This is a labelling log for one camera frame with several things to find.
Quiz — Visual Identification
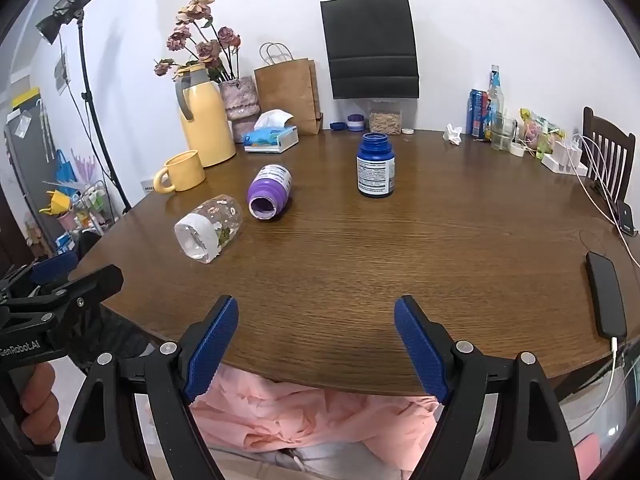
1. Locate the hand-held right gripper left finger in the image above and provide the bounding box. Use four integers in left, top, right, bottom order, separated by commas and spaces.
55, 295, 240, 480

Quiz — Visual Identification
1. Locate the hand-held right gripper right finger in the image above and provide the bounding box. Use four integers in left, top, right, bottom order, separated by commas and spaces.
394, 295, 577, 480

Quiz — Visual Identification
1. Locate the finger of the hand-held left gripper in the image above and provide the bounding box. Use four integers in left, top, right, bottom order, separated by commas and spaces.
0, 265, 124, 334
0, 251, 80, 302

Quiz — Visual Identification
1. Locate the clear floral cup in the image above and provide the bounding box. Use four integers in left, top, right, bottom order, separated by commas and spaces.
173, 194, 244, 263

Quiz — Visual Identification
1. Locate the person's left hand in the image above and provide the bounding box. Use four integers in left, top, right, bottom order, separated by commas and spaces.
20, 362, 62, 447

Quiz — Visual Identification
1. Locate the yellow toy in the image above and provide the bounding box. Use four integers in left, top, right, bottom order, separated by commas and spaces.
39, 189, 76, 217

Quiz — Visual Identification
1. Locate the grey cabinet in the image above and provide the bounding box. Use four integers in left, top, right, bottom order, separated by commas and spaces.
4, 87, 57, 257

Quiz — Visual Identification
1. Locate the blue bag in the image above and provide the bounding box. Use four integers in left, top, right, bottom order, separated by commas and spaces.
55, 149, 77, 184

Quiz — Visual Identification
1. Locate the pink cloth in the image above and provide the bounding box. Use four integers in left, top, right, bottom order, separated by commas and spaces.
145, 364, 452, 462

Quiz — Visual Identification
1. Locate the yellow mug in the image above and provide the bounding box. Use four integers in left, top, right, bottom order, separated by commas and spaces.
153, 150, 206, 195

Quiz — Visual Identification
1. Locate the grey cloth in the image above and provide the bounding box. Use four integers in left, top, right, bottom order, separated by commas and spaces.
265, 444, 403, 480

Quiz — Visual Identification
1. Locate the purple bottle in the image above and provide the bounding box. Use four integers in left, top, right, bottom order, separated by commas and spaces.
247, 164, 294, 221

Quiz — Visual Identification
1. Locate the blue bottle white label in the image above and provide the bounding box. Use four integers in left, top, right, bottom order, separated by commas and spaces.
356, 132, 395, 199

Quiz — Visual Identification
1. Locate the yellow thermos jug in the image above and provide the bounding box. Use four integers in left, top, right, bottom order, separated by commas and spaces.
175, 63, 237, 168

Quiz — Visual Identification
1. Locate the black smartphone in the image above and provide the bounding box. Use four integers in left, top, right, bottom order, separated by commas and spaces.
585, 251, 628, 340

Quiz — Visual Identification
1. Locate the blue tissue box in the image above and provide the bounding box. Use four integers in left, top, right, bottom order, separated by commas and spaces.
243, 109, 300, 154

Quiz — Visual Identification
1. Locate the clear drinking glass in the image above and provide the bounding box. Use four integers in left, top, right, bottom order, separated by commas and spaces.
490, 112, 518, 152

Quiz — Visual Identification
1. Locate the clear cereal container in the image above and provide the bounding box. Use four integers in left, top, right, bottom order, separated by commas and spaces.
368, 98, 403, 136

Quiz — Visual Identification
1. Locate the pink knitted vase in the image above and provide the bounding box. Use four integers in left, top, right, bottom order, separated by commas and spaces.
219, 76, 262, 143

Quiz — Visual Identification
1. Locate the white power strip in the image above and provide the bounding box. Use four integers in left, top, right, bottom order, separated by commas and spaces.
541, 135, 589, 175

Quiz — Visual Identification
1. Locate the blue drink can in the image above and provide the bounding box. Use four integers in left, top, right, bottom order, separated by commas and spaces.
467, 88, 492, 138

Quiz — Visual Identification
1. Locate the colourful snack packet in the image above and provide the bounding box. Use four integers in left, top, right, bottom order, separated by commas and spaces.
519, 108, 566, 160

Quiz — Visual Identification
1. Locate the dried flower bouquet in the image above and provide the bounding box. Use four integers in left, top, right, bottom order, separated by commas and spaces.
153, 0, 242, 83

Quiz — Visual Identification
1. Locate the black studio light stand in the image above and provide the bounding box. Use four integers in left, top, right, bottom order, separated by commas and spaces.
35, 0, 133, 212

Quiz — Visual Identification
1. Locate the clear glass bottle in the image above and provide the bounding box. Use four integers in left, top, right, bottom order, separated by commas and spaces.
486, 64, 503, 141

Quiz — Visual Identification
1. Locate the brown paper bag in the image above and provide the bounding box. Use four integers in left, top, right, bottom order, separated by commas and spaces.
254, 42, 323, 136

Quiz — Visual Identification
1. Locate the dark wooden chair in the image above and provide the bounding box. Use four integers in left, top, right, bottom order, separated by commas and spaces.
582, 106, 640, 202

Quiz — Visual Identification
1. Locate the black paper bag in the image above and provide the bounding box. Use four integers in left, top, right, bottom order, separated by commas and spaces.
320, 0, 420, 100

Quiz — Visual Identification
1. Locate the white phone cable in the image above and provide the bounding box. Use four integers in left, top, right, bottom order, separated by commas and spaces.
569, 336, 624, 432

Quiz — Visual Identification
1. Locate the white charger cable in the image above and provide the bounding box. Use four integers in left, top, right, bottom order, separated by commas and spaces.
570, 132, 640, 257

